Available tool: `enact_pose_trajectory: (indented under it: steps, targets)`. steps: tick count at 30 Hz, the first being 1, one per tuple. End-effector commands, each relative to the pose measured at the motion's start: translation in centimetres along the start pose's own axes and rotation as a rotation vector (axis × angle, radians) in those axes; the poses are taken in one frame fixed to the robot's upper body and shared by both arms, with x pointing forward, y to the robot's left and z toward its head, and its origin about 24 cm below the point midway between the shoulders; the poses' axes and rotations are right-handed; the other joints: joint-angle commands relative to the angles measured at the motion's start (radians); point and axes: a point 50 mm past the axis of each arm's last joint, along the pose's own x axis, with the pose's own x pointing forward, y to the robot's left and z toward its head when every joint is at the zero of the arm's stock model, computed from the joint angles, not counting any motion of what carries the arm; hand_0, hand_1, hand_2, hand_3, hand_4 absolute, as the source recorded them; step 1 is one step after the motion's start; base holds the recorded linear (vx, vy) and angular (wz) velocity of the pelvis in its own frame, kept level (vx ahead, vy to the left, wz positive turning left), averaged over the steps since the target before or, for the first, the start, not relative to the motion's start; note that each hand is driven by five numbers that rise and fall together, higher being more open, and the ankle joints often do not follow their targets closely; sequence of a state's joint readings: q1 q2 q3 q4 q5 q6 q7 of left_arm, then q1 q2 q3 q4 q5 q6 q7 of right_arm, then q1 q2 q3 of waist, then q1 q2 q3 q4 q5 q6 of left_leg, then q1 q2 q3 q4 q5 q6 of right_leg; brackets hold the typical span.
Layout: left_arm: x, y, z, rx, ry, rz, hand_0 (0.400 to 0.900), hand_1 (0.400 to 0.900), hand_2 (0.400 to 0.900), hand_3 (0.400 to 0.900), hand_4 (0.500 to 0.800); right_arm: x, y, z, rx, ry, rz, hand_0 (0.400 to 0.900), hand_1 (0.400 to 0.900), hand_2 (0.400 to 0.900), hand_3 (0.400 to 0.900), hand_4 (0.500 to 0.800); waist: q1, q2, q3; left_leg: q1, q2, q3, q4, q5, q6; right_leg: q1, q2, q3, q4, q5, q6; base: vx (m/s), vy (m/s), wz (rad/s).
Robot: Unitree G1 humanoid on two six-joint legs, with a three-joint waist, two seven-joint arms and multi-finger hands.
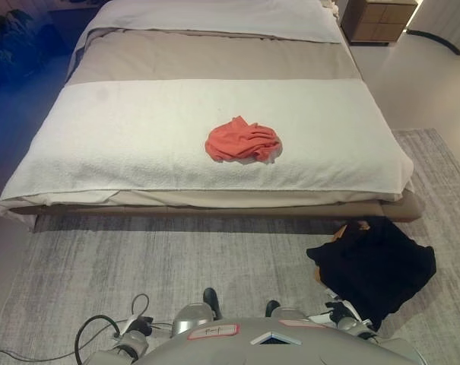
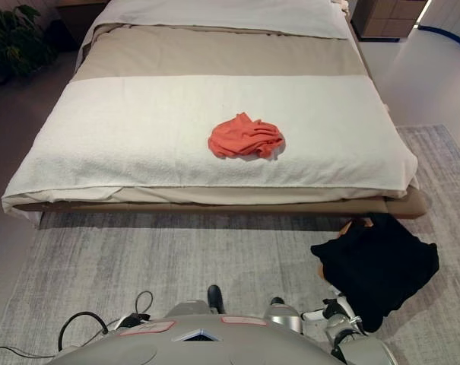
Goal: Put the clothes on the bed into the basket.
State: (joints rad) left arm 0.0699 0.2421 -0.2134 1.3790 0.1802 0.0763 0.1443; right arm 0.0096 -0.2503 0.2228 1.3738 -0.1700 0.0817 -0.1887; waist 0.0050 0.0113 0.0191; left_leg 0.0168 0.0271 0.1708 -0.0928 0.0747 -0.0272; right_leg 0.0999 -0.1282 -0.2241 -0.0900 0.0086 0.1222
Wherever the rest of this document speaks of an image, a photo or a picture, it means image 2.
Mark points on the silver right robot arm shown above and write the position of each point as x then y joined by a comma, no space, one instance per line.
351,338

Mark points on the white bed cover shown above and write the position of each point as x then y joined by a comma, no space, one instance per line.
233,15

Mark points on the silver robot torso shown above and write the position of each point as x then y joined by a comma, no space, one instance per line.
199,350

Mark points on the tan bed frame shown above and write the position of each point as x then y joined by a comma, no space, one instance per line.
214,210

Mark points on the silver robot leg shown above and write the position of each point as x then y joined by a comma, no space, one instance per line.
215,298
284,317

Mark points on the silver left robot leg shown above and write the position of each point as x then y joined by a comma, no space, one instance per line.
215,298

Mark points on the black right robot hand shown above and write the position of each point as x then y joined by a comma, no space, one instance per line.
331,307

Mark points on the black garment on floor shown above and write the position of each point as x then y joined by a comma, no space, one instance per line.
378,266

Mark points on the bed with white blanket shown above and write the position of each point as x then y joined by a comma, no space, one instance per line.
214,53

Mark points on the light wooden dresser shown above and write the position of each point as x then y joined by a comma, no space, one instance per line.
385,19

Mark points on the orange cloth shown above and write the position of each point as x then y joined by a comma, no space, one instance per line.
245,137

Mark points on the silver right robot leg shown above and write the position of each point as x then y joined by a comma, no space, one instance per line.
284,317

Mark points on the dark green potted plant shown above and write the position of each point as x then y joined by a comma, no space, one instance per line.
16,42

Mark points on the dark wooden nightstand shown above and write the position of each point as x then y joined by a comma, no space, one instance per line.
75,23

